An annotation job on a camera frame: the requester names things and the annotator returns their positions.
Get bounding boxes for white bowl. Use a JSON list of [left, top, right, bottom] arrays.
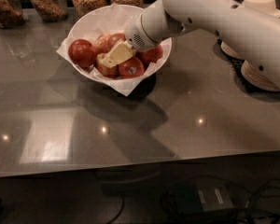
[[64, 4, 173, 83]]

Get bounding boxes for pale apple back left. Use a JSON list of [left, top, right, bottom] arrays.
[[94, 34, 110, 54]]

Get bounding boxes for glass jar with label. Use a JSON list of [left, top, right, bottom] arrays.
[[30, 0, 67, 22]]

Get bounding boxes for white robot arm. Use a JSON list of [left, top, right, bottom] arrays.
[[103, 0, 280, 89]]

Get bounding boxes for black device under table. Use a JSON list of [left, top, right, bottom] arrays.
[[160, 179, 238, 220]]

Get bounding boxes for white paper liner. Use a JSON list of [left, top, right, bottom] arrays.
[[56, 3, 172, 97]]

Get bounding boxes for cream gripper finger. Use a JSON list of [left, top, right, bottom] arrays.
[[109, 41, 135, 63], [102, 54, 117, 68]]

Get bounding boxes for yellow-red apple front left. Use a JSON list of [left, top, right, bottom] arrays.
[[95, 53, 119, 78]]

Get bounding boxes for black mat under bowls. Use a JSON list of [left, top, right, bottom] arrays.
[[217, 39, 280, 103]]

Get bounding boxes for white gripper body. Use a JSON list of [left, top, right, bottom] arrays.
[[124, 15, 157, 52]]

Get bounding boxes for black cables on floor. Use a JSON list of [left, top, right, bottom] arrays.
[[105, 175, 280, 224]]

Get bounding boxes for red apple with sticker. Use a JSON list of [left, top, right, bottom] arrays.
[[119, 57, 145, 78]]

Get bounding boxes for tall stack paper bowls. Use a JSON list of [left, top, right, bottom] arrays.
[[220, 0, 280, 60]]

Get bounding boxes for glass jar dark granola left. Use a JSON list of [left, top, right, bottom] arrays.
[[0, 0, 24, 29]]

